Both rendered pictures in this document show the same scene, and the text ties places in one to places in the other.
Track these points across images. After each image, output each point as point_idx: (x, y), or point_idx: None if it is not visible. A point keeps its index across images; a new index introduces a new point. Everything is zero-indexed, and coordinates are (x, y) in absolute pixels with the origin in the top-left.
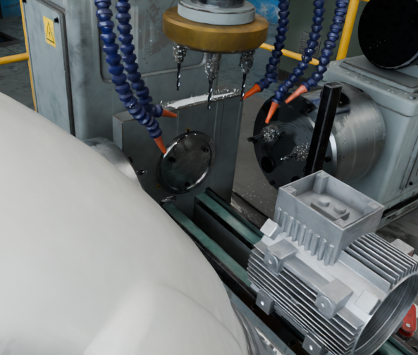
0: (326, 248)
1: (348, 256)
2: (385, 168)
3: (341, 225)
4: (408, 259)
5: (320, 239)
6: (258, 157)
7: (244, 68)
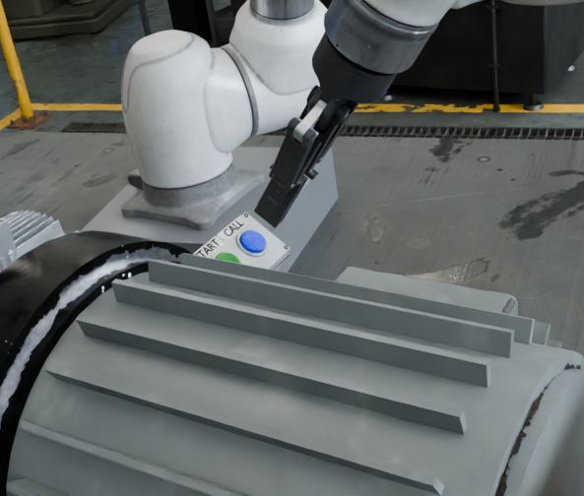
0: (8, 265)
1: (18, 248)
2: None
3: None
4: (11, 217)
5: None
6: None
7: None
